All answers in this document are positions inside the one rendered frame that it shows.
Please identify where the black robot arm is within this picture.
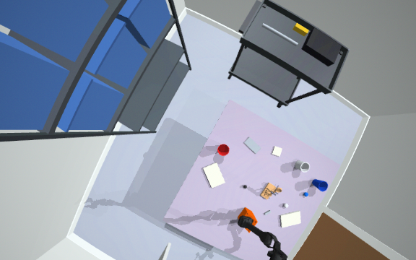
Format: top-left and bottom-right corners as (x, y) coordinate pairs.
(238, 215), (288, 260)

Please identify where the red plastic cup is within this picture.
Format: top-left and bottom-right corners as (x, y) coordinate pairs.
(217, 144), (230, 156)

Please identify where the blue cup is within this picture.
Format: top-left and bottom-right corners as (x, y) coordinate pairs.
(312, 179), (328, 191)

